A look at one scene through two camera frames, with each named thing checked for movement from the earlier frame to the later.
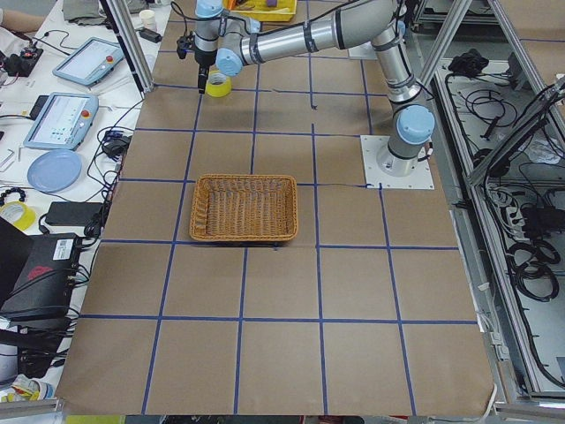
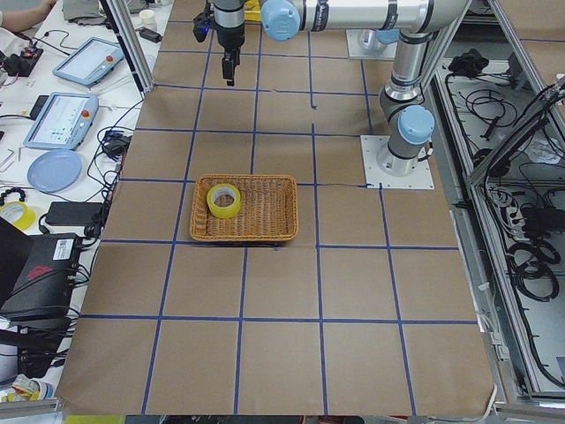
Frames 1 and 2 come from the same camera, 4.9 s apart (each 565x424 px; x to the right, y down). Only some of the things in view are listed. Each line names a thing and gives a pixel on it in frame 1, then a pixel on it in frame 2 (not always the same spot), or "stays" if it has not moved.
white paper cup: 148,18 stays
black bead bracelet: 12,190 stays
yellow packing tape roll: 218,85 to 223,190
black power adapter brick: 71,213 stays
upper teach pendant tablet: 90,61 stays
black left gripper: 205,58 to 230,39
